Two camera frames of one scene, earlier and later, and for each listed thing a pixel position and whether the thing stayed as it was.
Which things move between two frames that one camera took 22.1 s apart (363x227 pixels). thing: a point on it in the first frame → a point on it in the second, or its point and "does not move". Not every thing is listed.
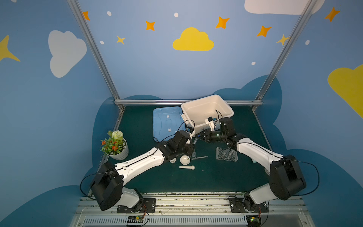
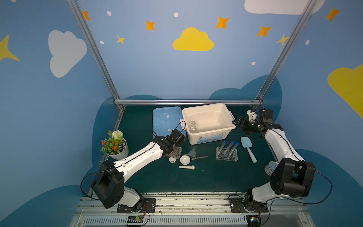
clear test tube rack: x=226 y=154 does not move
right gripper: x=205 y=135 → x=245 y=125
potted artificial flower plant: x=115 y=146 does not move
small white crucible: x=173 y=161 does not move
